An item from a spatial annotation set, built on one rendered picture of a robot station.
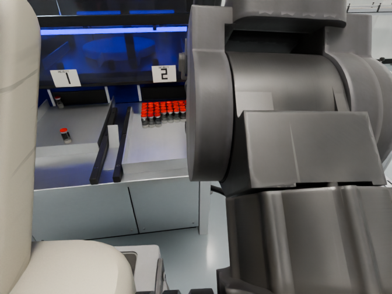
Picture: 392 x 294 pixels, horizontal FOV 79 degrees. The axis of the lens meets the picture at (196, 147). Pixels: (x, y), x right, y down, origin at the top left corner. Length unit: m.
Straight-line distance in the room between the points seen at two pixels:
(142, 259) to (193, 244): 1.23
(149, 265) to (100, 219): 1.12
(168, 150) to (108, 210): 0.72
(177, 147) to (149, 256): 0.47
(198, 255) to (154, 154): 0.91
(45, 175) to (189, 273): 0.97
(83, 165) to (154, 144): 0.21
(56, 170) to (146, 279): 0.51
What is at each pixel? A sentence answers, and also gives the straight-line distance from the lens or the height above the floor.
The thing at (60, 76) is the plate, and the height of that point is 1.03.
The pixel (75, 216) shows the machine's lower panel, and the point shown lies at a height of 0.30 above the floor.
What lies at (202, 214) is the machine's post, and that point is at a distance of 1.42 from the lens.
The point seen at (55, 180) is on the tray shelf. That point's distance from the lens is 0.72.
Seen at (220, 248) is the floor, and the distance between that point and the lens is 1.53.
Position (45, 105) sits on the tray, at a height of 0.90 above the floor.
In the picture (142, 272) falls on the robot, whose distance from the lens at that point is 0.30.
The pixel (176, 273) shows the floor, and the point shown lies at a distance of 1.46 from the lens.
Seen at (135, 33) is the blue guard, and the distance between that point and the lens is 0.88.
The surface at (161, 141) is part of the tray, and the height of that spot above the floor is 0.88.
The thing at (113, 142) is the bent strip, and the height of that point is 0.90.
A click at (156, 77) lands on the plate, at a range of 0.91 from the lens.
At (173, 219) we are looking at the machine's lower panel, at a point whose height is 0.18.
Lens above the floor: 1.31
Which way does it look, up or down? 36 degrees down
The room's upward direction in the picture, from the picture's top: straight up
